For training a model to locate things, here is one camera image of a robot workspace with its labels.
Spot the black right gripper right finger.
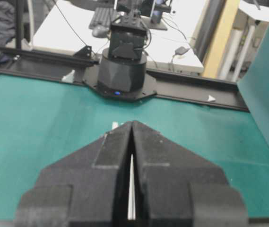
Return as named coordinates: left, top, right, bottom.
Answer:
left=132, top=121, right=248, bottom=227

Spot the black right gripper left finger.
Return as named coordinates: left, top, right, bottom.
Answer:
left=15, top=122, right=132, bottom=227

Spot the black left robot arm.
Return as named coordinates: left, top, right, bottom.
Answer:
left=97, top=9, right=147, bottom=93

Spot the green table cloth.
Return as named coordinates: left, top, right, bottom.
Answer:
left=0, top=75, right=269, bottom=220

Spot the grey computer mouse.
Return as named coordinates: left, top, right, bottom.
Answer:
left=92, top=25, right=110, bottom=38

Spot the white desk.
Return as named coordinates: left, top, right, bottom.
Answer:
left=34, top=0, right=204, bottom=73

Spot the black monitor stand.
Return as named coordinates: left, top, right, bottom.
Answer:
left=139, top=0, right=172, bottom=30

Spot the black keyboard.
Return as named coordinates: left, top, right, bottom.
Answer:
left=89, top=8, right=120, bottom=29

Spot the black aluminium frame rail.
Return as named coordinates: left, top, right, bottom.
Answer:
left=0, top=46, right=249, bottom=112

